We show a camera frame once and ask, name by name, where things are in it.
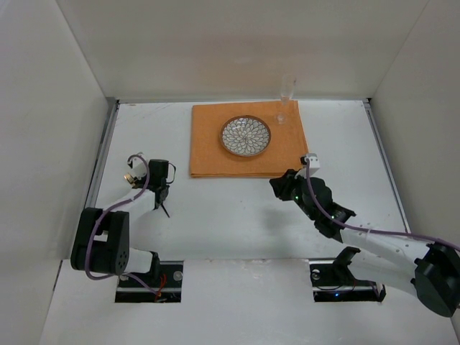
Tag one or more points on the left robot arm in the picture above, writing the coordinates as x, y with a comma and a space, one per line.
102, 242

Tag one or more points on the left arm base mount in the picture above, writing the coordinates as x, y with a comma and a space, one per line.
164, 287

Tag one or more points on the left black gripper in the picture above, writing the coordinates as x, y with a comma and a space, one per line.
161, 195

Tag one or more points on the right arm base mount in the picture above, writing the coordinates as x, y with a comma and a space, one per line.
333, 282

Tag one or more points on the black spoon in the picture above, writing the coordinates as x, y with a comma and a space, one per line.
164, 208

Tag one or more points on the gold fork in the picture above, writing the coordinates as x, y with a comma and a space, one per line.
131, 179

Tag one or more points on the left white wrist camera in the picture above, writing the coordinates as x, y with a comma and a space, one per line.
136, 165

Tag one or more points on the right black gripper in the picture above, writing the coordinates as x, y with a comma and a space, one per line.
287, 182

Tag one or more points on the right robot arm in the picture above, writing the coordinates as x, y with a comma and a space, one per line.
419, 265

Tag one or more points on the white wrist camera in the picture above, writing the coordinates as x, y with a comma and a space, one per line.
136, 165
310, 163

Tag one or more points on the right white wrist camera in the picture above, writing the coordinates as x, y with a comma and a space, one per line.
310, 163

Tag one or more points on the clear wine glass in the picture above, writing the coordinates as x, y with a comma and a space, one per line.
287, 89

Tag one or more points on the patterned ceramic plate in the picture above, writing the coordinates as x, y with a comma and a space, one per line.
245, 136

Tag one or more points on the orange cloth placemat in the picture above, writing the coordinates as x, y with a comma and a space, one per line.
209, 158

